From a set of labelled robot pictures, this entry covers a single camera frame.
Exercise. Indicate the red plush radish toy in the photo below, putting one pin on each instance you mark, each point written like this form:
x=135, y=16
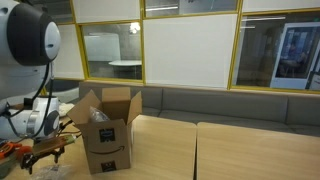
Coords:
x=6, y=168

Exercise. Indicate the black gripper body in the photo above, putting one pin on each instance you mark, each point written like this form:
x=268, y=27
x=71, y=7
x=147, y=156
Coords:
x=59, y=153

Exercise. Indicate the white round table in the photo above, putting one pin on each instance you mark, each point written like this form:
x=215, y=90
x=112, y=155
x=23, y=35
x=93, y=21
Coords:
x=126, y=62

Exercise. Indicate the yellow window frame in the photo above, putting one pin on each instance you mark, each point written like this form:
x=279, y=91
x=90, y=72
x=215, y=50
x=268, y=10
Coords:
x=142, y=50

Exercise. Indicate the grey bench sofa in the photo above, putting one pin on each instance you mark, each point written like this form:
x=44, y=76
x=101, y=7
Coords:
x=226, y=106

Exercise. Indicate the small clear air pillow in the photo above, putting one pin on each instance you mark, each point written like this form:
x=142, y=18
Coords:
x=50, y=172

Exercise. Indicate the brown cardboard shipping box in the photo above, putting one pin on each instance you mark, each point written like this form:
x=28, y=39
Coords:
x=106, y=156

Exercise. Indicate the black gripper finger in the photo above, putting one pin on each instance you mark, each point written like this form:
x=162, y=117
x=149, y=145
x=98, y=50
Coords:
x=31, y=166
x=26, y=160

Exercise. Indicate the orange tape measure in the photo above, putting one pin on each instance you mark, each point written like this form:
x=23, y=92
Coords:
x=8, y=148

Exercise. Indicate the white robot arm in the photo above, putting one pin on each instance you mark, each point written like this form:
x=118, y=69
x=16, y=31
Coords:
x=26, y=33

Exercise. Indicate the round white lamp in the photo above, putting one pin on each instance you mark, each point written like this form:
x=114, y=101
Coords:
x=135, y=27

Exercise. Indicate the white framed blue poster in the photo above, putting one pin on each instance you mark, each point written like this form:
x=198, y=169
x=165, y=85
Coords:
x=295, y=53

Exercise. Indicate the white rolling whiteboard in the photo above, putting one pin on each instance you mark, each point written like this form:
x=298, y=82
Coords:
x=101, y=48

